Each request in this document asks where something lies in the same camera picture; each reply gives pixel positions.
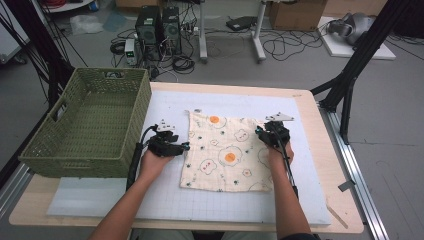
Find grey tape piece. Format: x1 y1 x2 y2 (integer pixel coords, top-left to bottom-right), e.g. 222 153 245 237
337 179 357 193

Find white foam mat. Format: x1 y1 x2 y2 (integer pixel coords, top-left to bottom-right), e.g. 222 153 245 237
46 90 332 226

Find small white power supply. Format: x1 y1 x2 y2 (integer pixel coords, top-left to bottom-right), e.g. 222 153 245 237
124 38 139 66

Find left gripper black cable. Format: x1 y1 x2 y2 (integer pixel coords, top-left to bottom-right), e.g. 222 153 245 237
125 123 158 192

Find aluminium rail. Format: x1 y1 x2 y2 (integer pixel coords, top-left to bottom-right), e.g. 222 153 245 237
318 106 391 240
0 163 34 219

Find loose black floor cables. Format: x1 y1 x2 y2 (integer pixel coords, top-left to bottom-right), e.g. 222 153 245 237
262 28 327 62

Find black truss stand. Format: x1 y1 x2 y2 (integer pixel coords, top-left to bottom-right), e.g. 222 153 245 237
309 0 414 145
0 0 77 109

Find person's left hand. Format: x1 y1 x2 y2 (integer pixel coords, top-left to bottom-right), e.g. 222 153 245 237
138 148 176 183

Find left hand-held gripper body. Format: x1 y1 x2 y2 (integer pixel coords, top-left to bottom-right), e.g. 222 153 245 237
146 119 184 158

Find clear plastic bag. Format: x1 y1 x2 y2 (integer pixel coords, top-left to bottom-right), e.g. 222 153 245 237
69 13 105 36

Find person's right hand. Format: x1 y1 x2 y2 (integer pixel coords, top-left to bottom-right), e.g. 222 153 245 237
266 141 295 168

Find white floor board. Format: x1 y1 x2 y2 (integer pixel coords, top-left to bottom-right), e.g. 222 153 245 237
318 15 398 61

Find cream egg print cloth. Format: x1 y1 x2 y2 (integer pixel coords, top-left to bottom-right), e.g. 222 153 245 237
179 109 274 193

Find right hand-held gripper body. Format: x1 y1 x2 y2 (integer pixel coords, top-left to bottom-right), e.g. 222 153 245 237
263 112 295 149

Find black computer tower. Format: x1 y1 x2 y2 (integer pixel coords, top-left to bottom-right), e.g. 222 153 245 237
161 6 183 56
134 5 163 62

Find black flat box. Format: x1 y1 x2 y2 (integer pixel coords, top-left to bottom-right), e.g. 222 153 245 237
225 15 258 32

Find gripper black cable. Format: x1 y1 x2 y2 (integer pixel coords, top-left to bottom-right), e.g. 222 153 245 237
125 123 158 192
275 128 300 202

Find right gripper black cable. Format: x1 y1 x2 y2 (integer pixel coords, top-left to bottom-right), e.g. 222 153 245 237
275 128 300 202

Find light wooden table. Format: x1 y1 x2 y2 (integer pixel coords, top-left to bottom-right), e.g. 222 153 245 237
8 81 365 234

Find coiled black cable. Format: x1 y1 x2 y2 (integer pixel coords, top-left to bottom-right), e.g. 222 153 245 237
172 54 197 75

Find grey device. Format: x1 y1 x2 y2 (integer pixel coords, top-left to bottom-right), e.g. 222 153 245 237
326 12 377 46

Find cardboard box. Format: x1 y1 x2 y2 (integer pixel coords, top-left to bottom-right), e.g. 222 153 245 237
269 0 328 32

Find white desk frame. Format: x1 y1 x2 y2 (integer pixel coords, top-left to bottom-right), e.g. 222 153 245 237
198 0 268 64

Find green woven basket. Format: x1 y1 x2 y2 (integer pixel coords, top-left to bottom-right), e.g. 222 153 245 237
18 67 153 179

